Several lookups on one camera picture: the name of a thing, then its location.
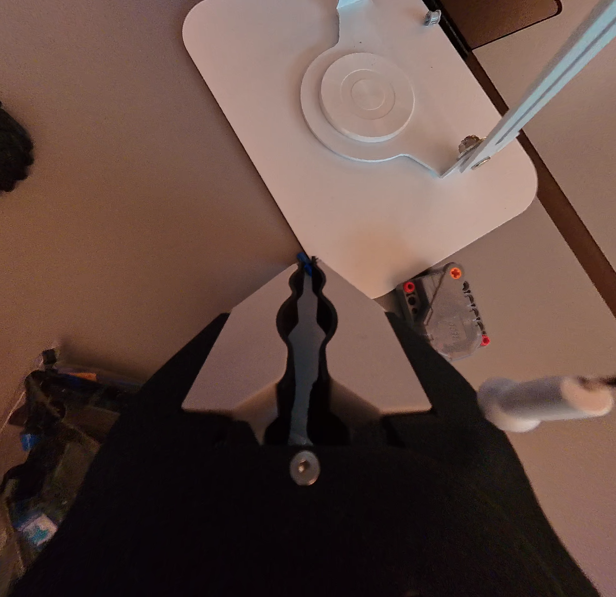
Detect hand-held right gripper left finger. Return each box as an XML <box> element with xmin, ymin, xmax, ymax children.
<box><xmin>182</xmin><ymin>264</ymin><xmax>304</xmax><ymax>446</ymax></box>

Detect white cable with tip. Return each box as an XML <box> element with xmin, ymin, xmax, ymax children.
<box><xmin>478</xmin><ymin>375</ymin><xmax>616</xmax><ymax>432</ymax></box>

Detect black tyre red hub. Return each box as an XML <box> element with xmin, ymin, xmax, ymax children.
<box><xmin>0</xmin><ymin>100</ymin><xmax>35</xmax><ymax>194</ymax></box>

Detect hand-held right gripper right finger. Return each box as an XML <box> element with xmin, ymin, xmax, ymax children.
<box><xmin>308</xmin><ymin>264</ymin><xmax>432</xmax><ymax>445</ymax></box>

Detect grey desk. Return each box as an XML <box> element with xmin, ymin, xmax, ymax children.
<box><xmin>409</xmin><ymin>0</ymin><xmax>616</xmax><ymax>318</ymax></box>
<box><xmin>0</xmin><ymin>0</ymin><xmax>616</xmax><ymax>597</ymax></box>

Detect clear bag of toy bricks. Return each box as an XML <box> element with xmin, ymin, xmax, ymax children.
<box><xmin>0</xmin><ymin>348</ymin><xmax>146</xmax><ymax>584</ymax></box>

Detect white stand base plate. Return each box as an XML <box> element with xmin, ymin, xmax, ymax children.
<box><xmin>181</xmin><ymin>0</ymin><xmax>539</xmax><ymax>300</ymax></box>

